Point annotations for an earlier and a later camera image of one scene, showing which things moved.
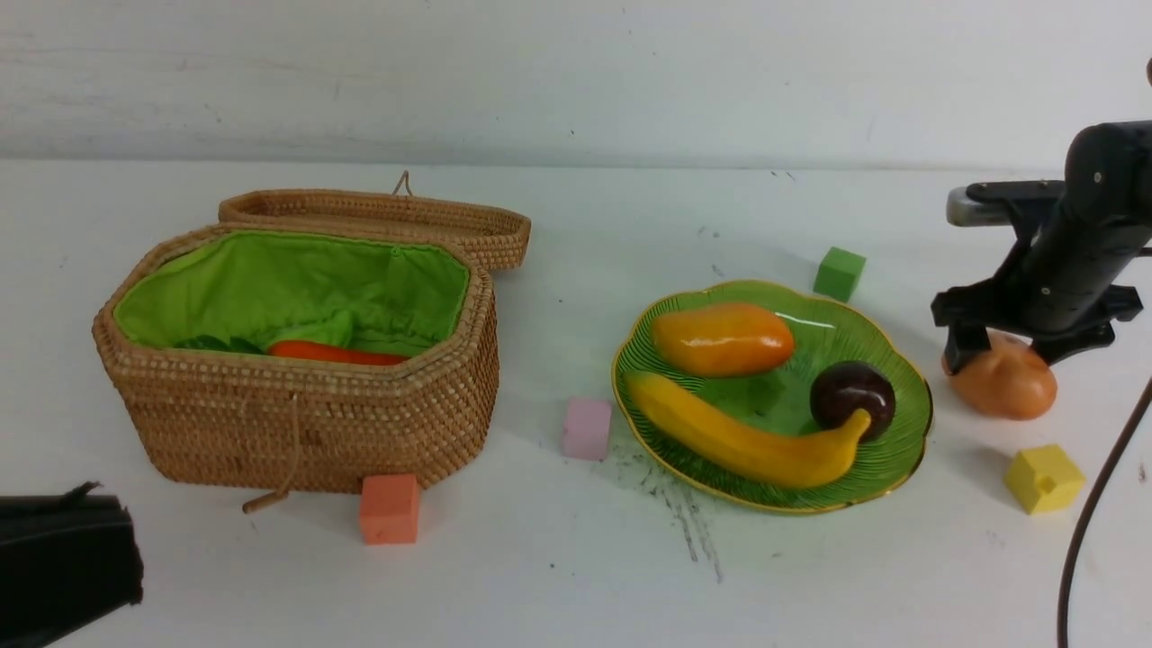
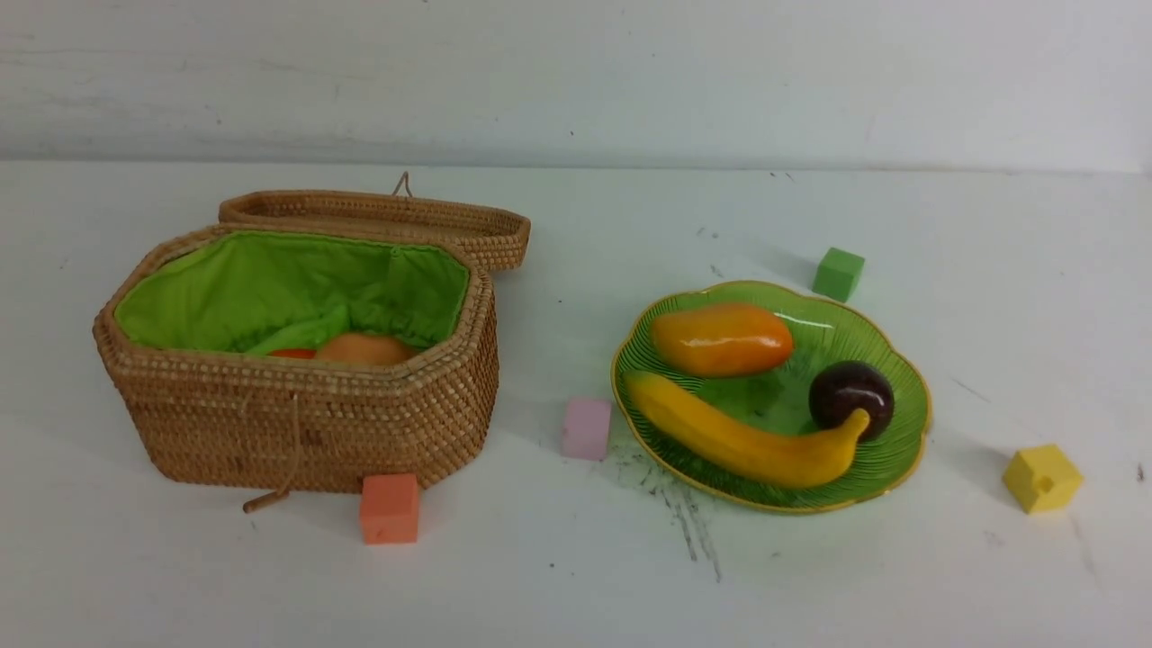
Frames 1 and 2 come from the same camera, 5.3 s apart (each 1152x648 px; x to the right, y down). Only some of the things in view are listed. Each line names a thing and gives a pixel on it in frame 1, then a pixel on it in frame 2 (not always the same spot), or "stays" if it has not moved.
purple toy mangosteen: [841, 389] stays
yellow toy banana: [734, 450] stays
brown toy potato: [1011, 380] to [356, 348]
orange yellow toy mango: [715, 340] stays
